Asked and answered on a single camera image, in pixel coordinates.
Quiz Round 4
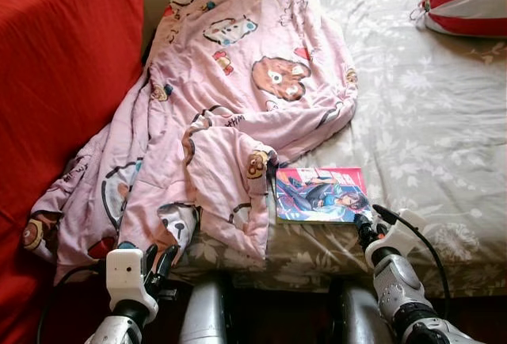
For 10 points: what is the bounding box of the colourful comic book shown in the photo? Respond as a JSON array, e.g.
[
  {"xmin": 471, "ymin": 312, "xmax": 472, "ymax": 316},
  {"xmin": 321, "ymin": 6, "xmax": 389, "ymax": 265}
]
[{"xmin": 273, "ymin": 166, "xmax": 373, "ymax": 226}]

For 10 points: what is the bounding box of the silver robot left leg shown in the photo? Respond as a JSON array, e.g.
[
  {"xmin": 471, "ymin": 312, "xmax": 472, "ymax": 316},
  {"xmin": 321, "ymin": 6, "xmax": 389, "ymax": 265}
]
[{"xmin": 178, "ymin": 274, "xmax": 234, "ymax": 344}]

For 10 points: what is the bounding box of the grey floral bed sheet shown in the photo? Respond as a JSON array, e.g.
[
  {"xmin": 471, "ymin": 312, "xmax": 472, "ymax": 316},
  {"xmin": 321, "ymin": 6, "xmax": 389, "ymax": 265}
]
[{"xmin": 170, "ymin": 0, "xmax": 507, "ymax": 297}]

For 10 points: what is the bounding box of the pink cartoon print blanket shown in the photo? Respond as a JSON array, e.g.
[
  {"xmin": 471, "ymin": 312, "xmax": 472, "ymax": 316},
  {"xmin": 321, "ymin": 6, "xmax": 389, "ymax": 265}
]
[{"xmin": 22, "ymin": 0, "xmax": 359, "ymax": 285}]

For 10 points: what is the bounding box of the large red fabric cushion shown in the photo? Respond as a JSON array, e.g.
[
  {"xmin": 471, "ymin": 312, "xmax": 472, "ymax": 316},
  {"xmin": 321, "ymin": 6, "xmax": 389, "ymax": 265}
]
[{"xmin": 0, "ymin": 0, "xmax": 145, "ymax": 344}]

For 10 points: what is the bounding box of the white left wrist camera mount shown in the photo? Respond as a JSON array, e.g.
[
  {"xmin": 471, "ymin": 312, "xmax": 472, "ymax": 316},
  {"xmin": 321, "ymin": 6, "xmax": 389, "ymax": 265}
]
[{"xmin": 105, "ymin": 247, "xmax": 159, "ymax": 313}]

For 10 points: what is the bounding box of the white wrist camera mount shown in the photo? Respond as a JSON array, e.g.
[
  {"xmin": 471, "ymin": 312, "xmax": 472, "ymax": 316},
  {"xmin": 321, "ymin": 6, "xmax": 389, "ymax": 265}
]
[
  {"xmin": 364, "ymin": 208, "xmax": 429, "ymax": 269},
  {"xmin": 105, "ymin": 247, "xmax": 159, "ymax": 313}
]

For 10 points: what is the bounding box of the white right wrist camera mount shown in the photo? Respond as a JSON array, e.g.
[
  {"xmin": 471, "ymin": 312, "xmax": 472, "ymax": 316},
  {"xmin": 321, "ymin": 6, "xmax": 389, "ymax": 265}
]
[{"xmin": 364, "ymin": 208, "xmax": 429, "ymax": 269}]

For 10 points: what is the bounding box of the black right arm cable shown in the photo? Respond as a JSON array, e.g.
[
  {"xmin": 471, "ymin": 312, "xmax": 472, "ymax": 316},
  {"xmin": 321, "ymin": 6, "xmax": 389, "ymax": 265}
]
[{"xmin": 372, "ymin": 204, "xmax": 452, "ymax": 325}]

